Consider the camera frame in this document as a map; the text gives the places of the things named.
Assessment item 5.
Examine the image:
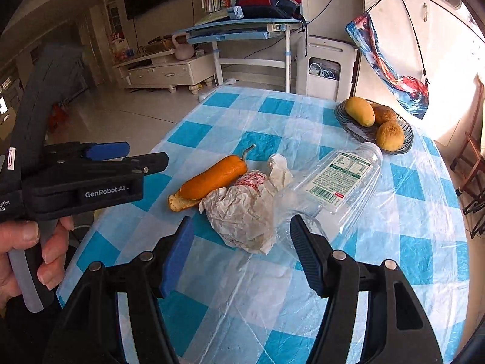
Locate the brown wooden tray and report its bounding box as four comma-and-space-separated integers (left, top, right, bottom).
146, 38, 177, 54

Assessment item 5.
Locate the brown oval fruit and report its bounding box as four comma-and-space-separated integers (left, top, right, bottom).
371, 102, 398, 126

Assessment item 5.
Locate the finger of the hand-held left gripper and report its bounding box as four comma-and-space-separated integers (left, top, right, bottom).
23, 152, 169, 192
43, 141, 130, 162

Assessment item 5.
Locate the white air purifier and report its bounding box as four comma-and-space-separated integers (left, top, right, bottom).
296, 35, 359, 101

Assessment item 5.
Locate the wooden chair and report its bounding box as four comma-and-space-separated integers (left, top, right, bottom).
451, 76, 485, 239

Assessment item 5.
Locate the person's left hand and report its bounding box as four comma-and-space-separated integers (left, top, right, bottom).
0, 216, 75, 310

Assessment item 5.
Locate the blue white study desk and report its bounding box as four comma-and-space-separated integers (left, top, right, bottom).
180, 18, 309, 93

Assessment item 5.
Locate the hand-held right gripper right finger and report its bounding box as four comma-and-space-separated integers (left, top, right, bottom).
290, 214, 450, 364

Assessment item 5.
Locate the white paper wrapper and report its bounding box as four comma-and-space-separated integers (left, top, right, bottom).
198, 153, 294, 254

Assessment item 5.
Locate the yellow mango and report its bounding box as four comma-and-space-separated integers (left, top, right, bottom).
345, 96, 376, 127

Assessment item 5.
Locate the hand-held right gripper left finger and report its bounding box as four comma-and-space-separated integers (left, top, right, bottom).
42, 215, 196, 364

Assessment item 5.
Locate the blue white checkered tablecloth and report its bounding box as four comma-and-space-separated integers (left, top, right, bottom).
56, 85, 470, 364

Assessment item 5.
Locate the white coiled cable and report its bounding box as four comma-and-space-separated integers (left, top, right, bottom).
309, 64, 338, 81

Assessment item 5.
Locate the person's dark clothing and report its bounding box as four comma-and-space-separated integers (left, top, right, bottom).
0, 292, 76, 364

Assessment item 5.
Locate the white television cabinet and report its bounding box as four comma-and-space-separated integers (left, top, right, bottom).
113, 53, 216, 93

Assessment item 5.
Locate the orange peel with stem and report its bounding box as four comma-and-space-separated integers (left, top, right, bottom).
168, 144, 257, 213

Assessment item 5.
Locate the colourful printed hanging bag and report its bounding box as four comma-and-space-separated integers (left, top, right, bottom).
346, 0, 430, 120

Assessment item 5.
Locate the dark woven fruit bowl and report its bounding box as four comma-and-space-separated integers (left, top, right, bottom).
334, 100, 414, 155

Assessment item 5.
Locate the tan round fruit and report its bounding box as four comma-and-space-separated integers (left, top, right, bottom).
376, 120, 405, 151

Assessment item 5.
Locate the pink kettlebell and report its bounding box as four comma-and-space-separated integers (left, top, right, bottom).
172, 32, 196, 60

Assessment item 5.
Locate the clear plastic bottle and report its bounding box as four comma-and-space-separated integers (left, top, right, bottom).
273, 141, 383, 251

